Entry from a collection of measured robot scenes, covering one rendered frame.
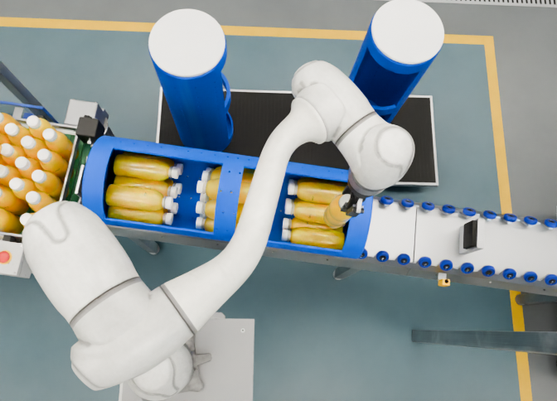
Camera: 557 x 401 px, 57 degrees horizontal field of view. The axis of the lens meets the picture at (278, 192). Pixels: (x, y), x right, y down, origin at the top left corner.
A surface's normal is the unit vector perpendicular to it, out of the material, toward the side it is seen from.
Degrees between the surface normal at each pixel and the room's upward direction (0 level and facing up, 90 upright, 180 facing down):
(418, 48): 0
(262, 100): 0
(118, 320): 11
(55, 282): 33
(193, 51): 0
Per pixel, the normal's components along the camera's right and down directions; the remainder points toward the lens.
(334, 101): 0.04, -0.19
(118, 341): -0.01, -0.42
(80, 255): 0.21, -0.40
